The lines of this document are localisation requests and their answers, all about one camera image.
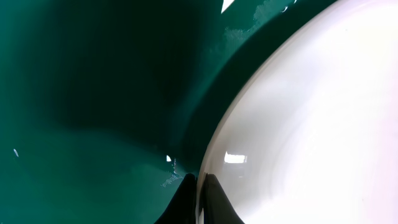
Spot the teal plastic tray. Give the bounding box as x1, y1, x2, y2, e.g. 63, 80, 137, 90
1, 0, 330, 223

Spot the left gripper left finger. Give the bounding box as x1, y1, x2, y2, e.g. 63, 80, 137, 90
155, 174, 197, 224

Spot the white plate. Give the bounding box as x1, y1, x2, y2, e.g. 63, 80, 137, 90
198, 0, 397, 223

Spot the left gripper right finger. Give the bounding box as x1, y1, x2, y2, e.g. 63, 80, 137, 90
200, 174, 244, 224

